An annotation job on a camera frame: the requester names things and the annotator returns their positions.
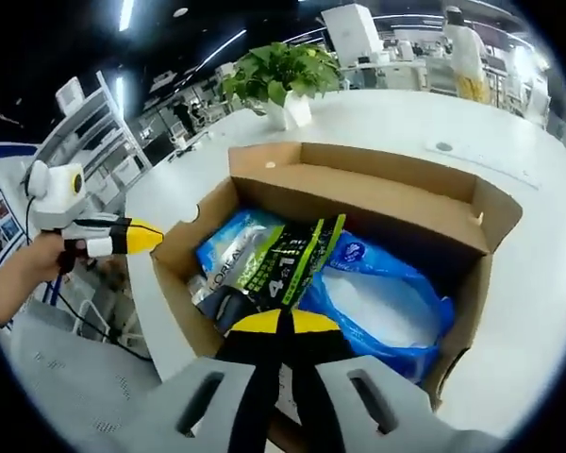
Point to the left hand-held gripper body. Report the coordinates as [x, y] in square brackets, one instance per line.
[56, 198]

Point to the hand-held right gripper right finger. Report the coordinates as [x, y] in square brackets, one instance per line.
[325, 415]

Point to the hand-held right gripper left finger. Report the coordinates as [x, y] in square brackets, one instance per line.
[236, 406]

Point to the blue wet wipes pack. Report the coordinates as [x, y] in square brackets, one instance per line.
[224, 245]

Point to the blue plastic bag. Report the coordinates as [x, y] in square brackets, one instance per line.
[382, 307]

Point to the black green soft pouch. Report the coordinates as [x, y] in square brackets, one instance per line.
[292, 264]

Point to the brown cardboard shoe box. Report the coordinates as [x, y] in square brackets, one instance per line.
[382, 189]

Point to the white ribbed box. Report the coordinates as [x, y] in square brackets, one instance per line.
[70, 96]

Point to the person's left hand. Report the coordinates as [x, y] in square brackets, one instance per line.
[49, 255]

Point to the white metal shelf rack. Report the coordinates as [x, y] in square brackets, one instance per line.
[99, 137]

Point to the grey mesh office chair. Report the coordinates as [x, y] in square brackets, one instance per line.
[75, 387]

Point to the potted green plant white pot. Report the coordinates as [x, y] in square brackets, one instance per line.
[283, 75]

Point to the white square pillar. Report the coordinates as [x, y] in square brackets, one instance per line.
[354, 33]

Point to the round table grommet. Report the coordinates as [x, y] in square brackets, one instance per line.
[444, 145]

